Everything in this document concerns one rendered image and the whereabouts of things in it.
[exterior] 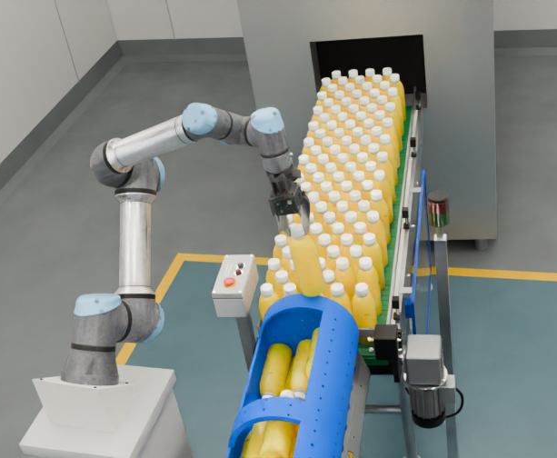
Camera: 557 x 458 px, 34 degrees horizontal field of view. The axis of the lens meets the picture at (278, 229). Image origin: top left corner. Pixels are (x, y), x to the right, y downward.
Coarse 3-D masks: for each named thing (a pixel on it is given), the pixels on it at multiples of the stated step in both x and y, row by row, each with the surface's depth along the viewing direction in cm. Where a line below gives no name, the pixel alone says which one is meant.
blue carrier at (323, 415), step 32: (288, 320) 264; (320, 320) 262; (352, 320) 259; (256, 352) 259; (320, 352) 241; (352, 352) 252; (256, 384) 256; (320, 384) 232; (256, 416) 223; (288, 416) 221; (320, 416) 225; (320, 448) 218
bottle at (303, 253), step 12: (300, 240) 244; (312, 240) 246; (300, 252) 245; (312, 252) 246; (300, 264) 247; (312, 264) 247; (300, 276) 250; (312, 276) 249; (300, 288) 254; (312, 288) 251; (324, 288) 253
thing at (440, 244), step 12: (444, 240) 291; (444, 252) 293; (444, 264) 296; (444, 276) 299; (444, 288) 302; (444, 300) 305; (444, 312) 308; (444, 324) 311; (444, 336) 315; (444, 348) 318; (444, 360) 321; (456, 432) 343; (456, 444) 345; (456, 456) 349
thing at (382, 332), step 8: (376, 328) 276; (384, 328) 276; (392, 328) 275; (376, 336) 273; (384, 336) 273; (392, 336) 272; (400, 336) 275; (376, 344) 274; (384, 344) 273; (392, 344) 273; (400, 344) 277; (376, 352) 276; (384, 352) 275; (392, 352) 275; (384, 360) 277; (392, 360) 277
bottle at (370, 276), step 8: (360, 272) 288; (368, 272) 287; (376, 272) 289; (360, 280) 288; (368, 280) 287; (376, 280) 288; (368, 288) 288; (376, 288) 290; (376, 296) 291; (376, 304) 293; (376, 312) 294
